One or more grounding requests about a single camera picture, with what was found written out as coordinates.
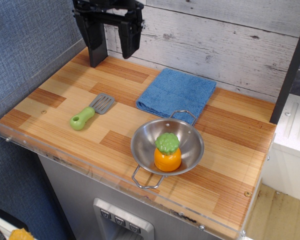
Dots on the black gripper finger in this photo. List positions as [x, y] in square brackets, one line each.
[92, 30]
[130, 37]

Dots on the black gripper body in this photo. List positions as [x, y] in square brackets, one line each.
[110, 12]

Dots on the orange toy carrot green top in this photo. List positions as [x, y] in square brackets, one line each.
[167, 154]

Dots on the blue folded towel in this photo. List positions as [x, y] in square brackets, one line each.
[177, 94]

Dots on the clear acrylic table guard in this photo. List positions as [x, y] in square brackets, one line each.
[235, 129]

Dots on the grey toy fridge cabinet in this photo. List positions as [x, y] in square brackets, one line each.
[76, 191]

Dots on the silver dispenser button panel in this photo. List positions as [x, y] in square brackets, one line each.
[118, 224]

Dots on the white side cabinet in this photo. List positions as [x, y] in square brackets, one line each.
[281, 169]

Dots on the yellow object bottom left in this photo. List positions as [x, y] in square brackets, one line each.
[20, 234]

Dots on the green handled grey toy spatula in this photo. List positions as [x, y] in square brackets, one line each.
[100, 105]

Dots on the steel bowl with wire handles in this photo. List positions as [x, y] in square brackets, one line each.
[143, 146]

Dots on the dark grey right post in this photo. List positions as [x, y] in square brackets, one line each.
[287, 85]

